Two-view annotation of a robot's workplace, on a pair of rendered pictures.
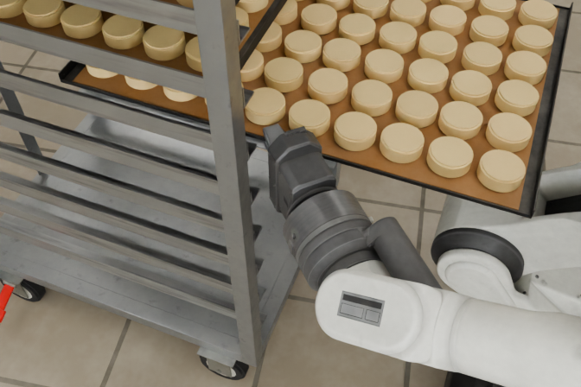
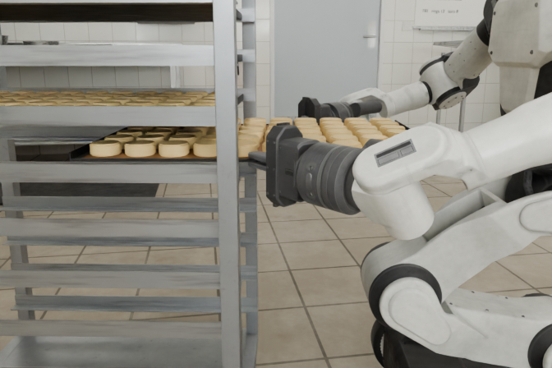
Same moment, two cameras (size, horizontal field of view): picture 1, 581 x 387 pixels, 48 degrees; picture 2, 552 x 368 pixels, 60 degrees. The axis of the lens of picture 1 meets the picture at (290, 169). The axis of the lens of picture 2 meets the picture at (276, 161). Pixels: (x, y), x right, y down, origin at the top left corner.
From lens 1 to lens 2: 0.51 m
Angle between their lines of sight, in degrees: 41
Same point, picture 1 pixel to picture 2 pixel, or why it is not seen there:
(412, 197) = (315, 351)
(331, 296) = (366, 162)
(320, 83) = not seen: hidden behind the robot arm
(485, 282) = (421, 304)
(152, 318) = not seen: outside the picture
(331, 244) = (345, 152)
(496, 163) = not seen: hidden behind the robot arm
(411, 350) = (448, 151)
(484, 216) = (399, 256)
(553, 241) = (453, 253)
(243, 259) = (236, 300)
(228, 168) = (229, 179)
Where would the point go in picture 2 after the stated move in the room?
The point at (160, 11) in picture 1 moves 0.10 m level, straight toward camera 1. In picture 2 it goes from (177, 52) to (207, 52)
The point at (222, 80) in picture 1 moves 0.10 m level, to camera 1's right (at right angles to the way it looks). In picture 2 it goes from (230, 84) to (295, 82)
